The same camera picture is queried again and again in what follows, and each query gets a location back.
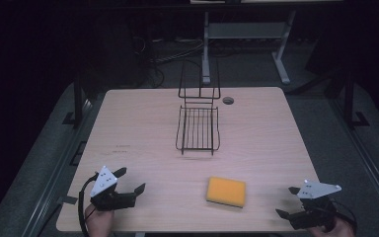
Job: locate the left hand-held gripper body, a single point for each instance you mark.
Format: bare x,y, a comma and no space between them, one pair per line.
107,194

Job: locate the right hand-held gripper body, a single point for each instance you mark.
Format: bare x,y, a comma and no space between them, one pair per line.
314,204

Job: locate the yellow sponge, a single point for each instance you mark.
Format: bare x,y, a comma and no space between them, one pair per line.
226,191

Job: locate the person's left hand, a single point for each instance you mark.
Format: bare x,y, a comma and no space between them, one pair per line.
99,222

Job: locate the person's right hand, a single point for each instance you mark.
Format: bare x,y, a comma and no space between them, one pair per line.
334,230

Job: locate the grey metal stand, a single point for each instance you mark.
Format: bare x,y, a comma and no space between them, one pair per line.
246,42

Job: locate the black metal post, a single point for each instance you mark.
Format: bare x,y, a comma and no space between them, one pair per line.
77,98
350,98

